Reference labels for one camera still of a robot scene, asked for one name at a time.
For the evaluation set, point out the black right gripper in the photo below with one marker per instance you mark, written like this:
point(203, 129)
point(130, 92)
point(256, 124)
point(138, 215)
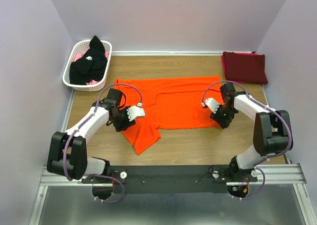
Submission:
point(222, 122)

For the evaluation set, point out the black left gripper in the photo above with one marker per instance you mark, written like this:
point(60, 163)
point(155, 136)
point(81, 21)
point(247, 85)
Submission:
point(126, 125)

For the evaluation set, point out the orange t shirt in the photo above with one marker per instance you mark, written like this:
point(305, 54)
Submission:
point(170, 103)

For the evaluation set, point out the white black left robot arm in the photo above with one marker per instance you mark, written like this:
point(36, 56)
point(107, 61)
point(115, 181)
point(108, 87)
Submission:
point(68, 150)

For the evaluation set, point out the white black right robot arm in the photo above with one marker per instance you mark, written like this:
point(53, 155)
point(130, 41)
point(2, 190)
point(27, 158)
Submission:
point(272, 136)

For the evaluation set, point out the folded maroon t shirt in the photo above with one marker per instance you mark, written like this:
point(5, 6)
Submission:
point(245, 68)

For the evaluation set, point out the black t shirt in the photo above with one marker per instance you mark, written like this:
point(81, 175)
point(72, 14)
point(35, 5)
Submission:
point(96, 48)

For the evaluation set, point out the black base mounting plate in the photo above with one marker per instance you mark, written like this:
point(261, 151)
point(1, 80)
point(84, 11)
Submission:
point(124, 180)

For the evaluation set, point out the white plastic laundry basket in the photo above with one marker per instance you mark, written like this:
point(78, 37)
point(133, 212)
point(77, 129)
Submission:
point(80, 48)

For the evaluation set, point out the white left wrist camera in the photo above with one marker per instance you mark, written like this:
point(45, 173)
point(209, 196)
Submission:
point(135, 112)

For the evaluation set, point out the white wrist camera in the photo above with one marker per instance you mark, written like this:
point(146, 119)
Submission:
point(135, 112)
point(212, 104)

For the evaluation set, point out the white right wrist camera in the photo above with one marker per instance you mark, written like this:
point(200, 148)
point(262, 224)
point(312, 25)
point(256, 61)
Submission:
point(212, 104)

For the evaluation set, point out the aluminium extrusion rail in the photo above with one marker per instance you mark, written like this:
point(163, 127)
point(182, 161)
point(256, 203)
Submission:
point(267, 174)

